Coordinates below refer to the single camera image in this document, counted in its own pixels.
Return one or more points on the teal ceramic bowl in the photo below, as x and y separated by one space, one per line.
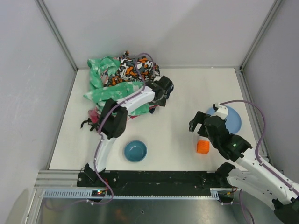
135 151

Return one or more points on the navy blue denim jeans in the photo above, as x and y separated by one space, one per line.
152 107

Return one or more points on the orange plastic cube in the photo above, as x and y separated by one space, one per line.
203 147

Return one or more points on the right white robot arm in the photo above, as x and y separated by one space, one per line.
259 178

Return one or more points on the light blue plate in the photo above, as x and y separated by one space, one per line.
233 122

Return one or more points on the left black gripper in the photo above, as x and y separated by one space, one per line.
160 100

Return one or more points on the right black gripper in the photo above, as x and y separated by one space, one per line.
203 122

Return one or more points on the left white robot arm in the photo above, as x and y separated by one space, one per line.
113 119

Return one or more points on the orange black patterned cloth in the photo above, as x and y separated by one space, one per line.
116 70

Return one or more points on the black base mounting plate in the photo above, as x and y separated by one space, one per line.
163 183

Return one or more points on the pink patterned cloth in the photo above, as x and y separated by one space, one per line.
93 116

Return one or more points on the green white tie-dye cloth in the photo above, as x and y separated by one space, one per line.
94 75

